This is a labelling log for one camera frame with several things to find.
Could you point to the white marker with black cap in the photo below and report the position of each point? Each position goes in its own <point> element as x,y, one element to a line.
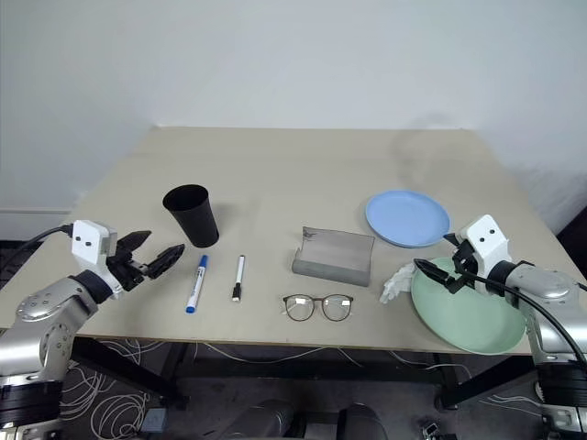
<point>238,277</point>

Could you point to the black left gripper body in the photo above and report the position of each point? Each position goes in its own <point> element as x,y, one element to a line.
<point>129,271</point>

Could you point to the grey glasses case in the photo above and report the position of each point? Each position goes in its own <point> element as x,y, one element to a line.
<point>332,261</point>

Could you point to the small grey box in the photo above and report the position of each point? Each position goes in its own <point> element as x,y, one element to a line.
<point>153,421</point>

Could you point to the white crumpled tissue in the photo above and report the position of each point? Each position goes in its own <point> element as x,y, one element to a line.
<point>396,282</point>

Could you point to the green plate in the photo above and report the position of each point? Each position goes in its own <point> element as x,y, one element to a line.
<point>463,321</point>

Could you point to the white marker with blue cap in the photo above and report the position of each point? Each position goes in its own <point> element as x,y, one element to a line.
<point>196,284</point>

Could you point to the blue plate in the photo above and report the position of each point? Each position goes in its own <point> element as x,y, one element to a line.
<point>406,217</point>

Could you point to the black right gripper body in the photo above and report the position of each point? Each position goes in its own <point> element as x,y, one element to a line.
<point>465,265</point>

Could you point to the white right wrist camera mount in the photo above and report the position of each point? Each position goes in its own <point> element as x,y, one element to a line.
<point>486,238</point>

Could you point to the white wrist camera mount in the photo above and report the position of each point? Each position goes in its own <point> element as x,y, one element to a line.
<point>486,238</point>
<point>87,240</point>

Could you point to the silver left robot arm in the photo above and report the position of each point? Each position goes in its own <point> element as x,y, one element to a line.
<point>46,311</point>

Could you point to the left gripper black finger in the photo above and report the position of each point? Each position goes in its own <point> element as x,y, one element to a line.
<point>167,259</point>
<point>135,240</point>

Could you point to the brown round-framed glasses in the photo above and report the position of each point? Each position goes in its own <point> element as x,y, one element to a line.
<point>298,308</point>

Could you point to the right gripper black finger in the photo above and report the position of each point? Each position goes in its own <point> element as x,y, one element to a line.
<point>451,238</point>
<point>433,269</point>

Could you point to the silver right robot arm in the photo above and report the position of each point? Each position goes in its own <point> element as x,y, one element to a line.
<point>541,284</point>

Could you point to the black plastic cup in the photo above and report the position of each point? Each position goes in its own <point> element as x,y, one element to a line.
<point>197,224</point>

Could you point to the black metal table frame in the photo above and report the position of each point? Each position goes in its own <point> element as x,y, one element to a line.
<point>229,369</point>

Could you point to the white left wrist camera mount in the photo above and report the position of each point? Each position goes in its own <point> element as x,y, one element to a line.
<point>87,240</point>

